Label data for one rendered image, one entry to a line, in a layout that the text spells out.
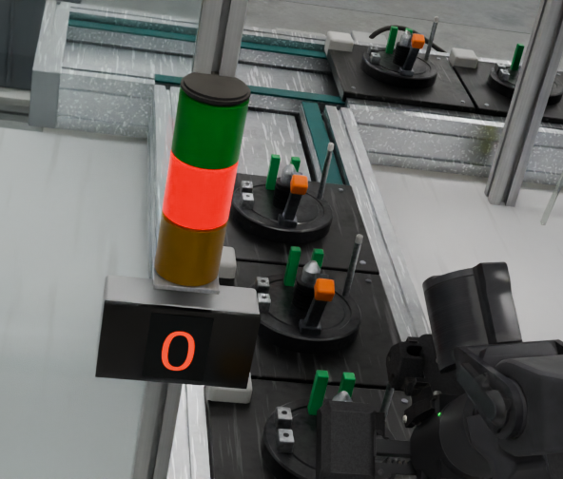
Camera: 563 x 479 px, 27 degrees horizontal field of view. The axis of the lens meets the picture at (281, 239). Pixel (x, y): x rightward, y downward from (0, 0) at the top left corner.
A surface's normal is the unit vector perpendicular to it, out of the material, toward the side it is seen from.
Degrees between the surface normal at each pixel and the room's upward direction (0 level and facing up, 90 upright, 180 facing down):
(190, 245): 90
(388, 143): 90
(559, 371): 24
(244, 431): 0
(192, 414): 0
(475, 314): 47
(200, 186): 90
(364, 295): 0
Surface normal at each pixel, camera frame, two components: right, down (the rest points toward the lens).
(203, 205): 0.19, 0.52
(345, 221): 0.18, -0.85
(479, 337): -0.15, -0.28
